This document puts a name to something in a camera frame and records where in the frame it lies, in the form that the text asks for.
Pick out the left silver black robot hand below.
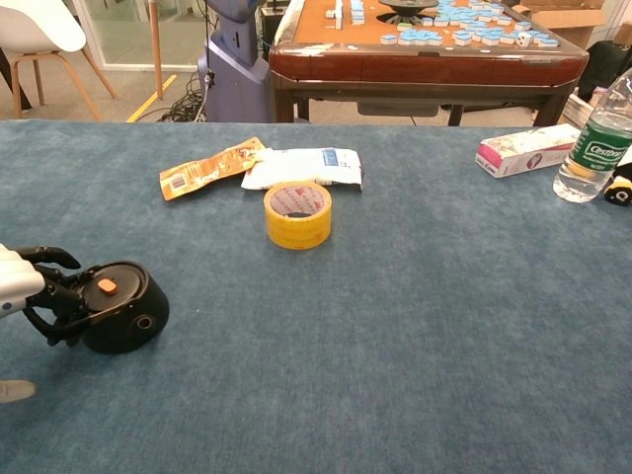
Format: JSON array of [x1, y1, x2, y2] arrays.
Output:
[[0, 243, 93, 404]]

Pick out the black round kettle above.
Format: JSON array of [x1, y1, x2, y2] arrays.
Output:
[[46, 260, 171, 356]]

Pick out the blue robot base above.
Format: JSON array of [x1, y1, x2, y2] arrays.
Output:
[[197, 0, 278, 124]]

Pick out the orange snack packet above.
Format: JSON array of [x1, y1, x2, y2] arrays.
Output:
[[159, 136, 269, 202]]

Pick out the yellow tape roll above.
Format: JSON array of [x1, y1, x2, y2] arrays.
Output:
[[263, 181, 333, 251]]

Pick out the white chair wooden legs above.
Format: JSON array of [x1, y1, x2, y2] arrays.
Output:
[[0, 0, 119, 122]]

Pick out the wooden pole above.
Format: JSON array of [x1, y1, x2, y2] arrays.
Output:
[[147, 0, 166, 102]]

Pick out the white plastic packet blue print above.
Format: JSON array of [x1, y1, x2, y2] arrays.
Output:
[[240, 146, 364, 192]]

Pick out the blue felt table cover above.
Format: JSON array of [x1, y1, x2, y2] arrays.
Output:
[[0, 118, 632, 474]]

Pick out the brown mahjong table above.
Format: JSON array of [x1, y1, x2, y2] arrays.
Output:
[[268, 0, 592, 128]]

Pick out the black round dish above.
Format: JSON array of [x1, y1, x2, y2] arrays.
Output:
[[376, 0, 441, 15]]

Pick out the pink floral tissue box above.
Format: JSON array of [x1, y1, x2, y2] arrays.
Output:
[[474, 122, 585, 180]]

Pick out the clear water bottle green label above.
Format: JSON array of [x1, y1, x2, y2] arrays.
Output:
[[551, 66, 632, 204]]

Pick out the black white penguin plush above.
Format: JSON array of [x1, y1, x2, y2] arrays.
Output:
[[602, 146, 632, 208]]

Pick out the cardboard box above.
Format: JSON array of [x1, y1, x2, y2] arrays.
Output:
[[511, 0, 632, 50]]

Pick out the black bag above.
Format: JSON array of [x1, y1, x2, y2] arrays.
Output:
[[576, 39, 632, 104]]

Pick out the black cable bundle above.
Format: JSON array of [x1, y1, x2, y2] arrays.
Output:
[[161, 72, 209, 123]]

